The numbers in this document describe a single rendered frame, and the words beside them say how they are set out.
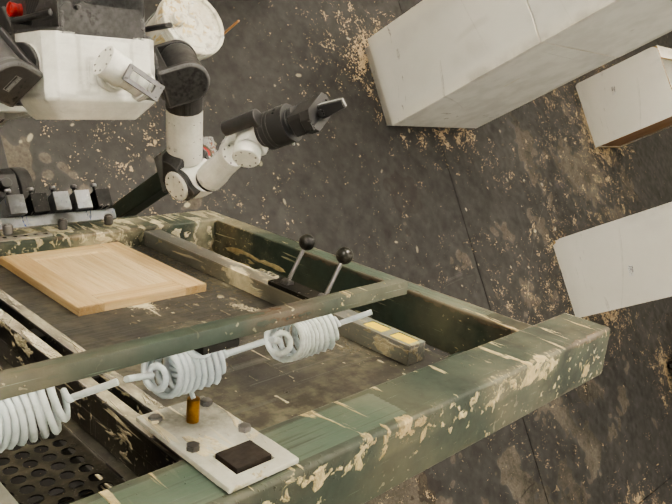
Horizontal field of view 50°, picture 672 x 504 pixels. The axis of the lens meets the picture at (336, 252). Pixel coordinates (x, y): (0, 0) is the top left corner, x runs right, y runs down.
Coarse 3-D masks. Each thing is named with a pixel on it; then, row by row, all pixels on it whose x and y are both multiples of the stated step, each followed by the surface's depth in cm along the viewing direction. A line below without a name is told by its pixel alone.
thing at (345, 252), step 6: (336, 252) 155; (342, 252) 154; (348, 252) 154; (336, 258) 155; (342, 258) 154; (348, 258) 154; (342, 264) 155; (336, 270) 155; (336, 276) 155; (330, 282) 154; (330, 288) 154; (318, 294) 154; (324, 294) 154
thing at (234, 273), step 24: (144, 240) 199; (168, 240) 192; (192, 264) 184; (216, 264) 176; (240, 264) 176; (240, 288) 171; (264, 288) 164; (336, 312) 150; (360, 336) 144; (384, 336) 140; (408, 336) 141; (408, 360) 136
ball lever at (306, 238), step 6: (306, 234) 163; (300, 240) 162; (306, 240) 162; (312, 240) 162; (300, 246) 163; (306, 246) 162; (312, 246) 162; (300, 252) 163; (300, 258) 163; (294, 264) 162; (294, 270) 162; (288, 276) 162; (282, 282) 162; (288, 282) 161
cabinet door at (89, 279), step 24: (0, 264) 172; (24, 264) 168; (48, 264) 171; (72, 264) 172; (96, 264) 174; (120, 264) 176; (144, 264) 176; (48, 288) 154; (72, 288) 155; (96, 288) 158; (120, 288) 159; (144, 288) 160; (168, 288) 161; (192, 288) 164; (96, 312) 148
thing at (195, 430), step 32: (0, 320) 122; (32, 320) 123; (0, 352) 124; (32, 352) 114; (64, 352) 115; (192, 352) 82; (64, 384) 107; (96, 384) 103; (128, 384) 104; (96, 416) 100; (128, 416) 95; (160, 416) 87; (192, 416) 87; (224, 416) 90; (128, 448) 95; (160, 448) 89; (192, 448) 81; (224, 448) 83; (224, 480) 77; (256, 480) 78
